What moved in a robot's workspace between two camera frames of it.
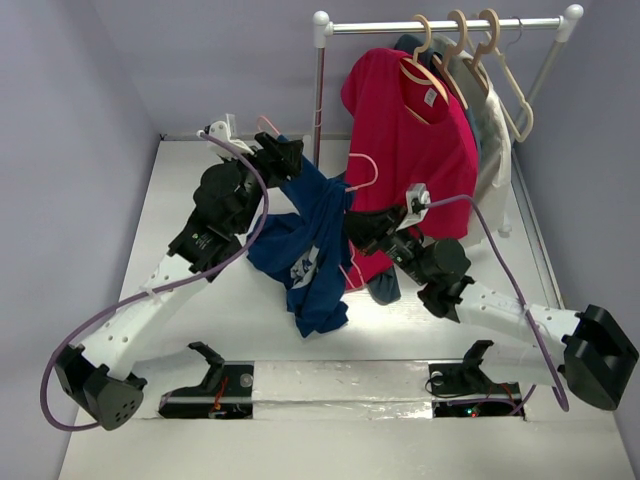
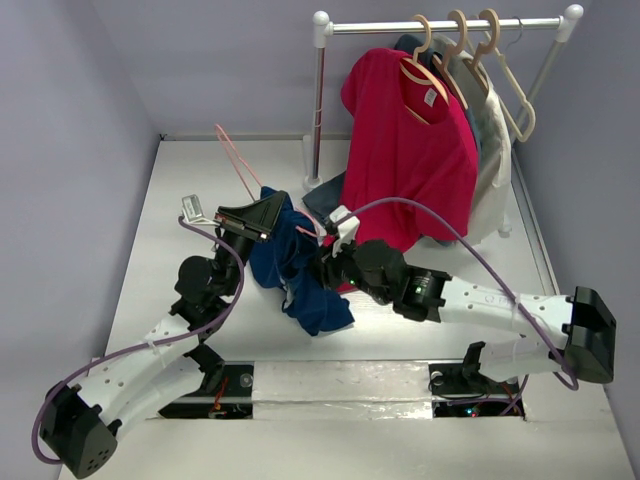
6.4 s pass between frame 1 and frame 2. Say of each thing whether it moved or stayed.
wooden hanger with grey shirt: stayed
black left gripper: moved
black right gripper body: moved
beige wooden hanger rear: stayed
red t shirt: stayed
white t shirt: stayed
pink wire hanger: moved
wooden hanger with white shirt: stayed
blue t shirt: moved
